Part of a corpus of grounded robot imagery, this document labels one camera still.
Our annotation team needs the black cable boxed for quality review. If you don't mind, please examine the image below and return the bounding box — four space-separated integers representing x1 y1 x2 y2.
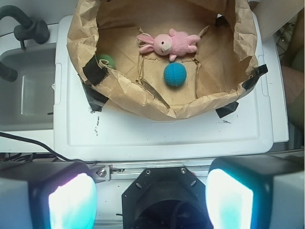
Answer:
0 131 72 161

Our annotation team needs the aluminium frame rail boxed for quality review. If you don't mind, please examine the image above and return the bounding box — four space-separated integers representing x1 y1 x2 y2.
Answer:
89 159 212 183

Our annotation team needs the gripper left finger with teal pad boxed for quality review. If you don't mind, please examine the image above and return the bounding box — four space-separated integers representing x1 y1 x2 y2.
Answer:
0 162 97 229

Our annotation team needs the blue textured ball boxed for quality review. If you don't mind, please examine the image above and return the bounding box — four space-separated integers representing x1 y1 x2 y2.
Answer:
163 62 187 87

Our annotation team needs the brown paper bag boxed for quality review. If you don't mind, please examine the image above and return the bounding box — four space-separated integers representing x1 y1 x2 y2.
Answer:
67 0 267 121

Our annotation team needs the white sink basin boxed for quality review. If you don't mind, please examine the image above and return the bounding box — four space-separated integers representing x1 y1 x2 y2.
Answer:
0 43 56 131

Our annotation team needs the black faucet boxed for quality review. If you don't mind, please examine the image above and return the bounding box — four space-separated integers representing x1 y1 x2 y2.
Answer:
0 5 50 50

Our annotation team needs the pink plush bunny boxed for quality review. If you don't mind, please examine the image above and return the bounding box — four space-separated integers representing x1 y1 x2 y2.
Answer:
136 29 201 62

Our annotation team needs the green textured ball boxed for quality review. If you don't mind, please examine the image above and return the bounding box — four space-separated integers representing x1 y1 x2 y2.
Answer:
96 54 115 69

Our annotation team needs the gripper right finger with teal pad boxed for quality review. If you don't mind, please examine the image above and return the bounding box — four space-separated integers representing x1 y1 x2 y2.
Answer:
205 155 305 229

